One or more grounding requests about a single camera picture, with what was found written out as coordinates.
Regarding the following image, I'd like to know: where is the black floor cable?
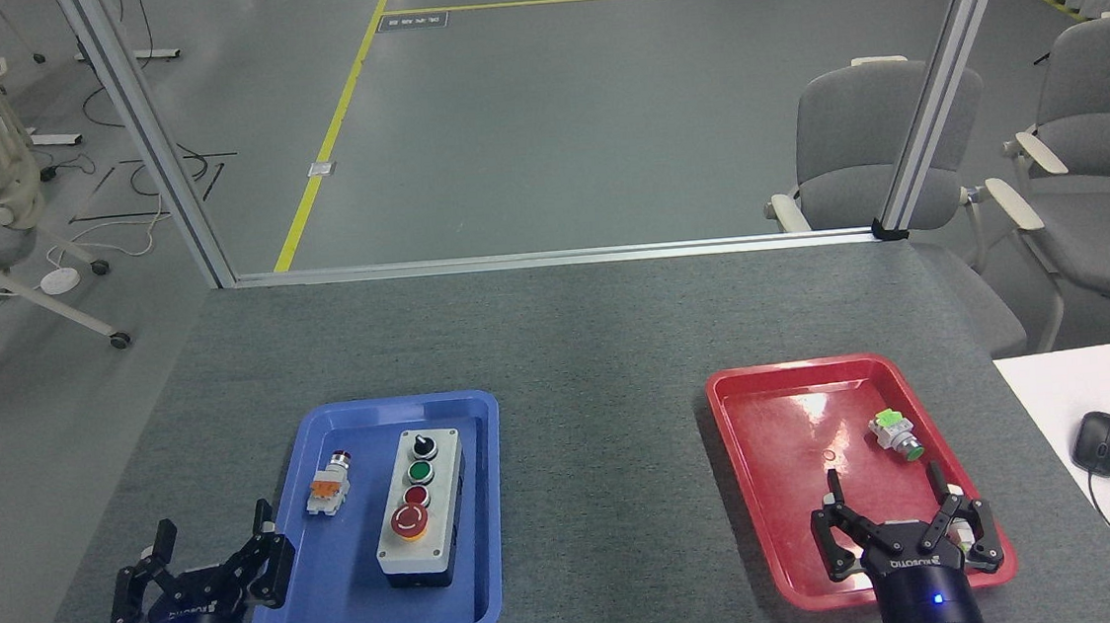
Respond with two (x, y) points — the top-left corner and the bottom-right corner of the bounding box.
(82, 74), (243, 222)

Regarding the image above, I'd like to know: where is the white floor cable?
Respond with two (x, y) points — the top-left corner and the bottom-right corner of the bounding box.
(41, 189), (178, 272)

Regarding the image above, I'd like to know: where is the white desk foot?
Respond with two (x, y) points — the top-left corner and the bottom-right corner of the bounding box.
(0, 126), (83, 153)

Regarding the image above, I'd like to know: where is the black computer mouse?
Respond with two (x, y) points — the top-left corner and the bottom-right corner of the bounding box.
(1069, 410), (1110, 481)

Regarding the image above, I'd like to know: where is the red plastic tray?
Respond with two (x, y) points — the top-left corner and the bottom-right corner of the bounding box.
(704, 343), (1021, 619)

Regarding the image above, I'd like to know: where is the silver aluminium rail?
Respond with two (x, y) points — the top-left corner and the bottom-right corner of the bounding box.
(233, 223), (883, 294)

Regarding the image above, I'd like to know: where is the dark floor sign plate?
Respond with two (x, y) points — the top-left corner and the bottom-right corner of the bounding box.
(376, 10), (450, 35)

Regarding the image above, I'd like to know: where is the blue plastic tray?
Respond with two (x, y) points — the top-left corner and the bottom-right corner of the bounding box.
(233, 387), (517, 623)

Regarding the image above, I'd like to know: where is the white side table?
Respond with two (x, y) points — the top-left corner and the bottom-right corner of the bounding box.
(991, 340), (1110, 623)

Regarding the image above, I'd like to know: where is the silver aluminium post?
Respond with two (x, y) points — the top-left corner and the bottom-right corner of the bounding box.
(862, 0), (1042, 232)
(55, 0), (237, 300)

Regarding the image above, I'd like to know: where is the green push button switch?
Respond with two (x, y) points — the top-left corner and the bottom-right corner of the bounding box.
(868, 406), (927, 467)

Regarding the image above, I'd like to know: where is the red push button switch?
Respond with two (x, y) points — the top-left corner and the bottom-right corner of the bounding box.
(302, 450), (357, 519)

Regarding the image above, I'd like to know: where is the grey control box with buttons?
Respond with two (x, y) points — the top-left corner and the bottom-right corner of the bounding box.
(367, 424), (476, 593)

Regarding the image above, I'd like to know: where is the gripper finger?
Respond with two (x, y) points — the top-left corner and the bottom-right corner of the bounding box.
(806, 465), (879, 584)
(926, 457), (1005, 580)
(218, 498), (300, 612)
(104, 519), (185, 623)

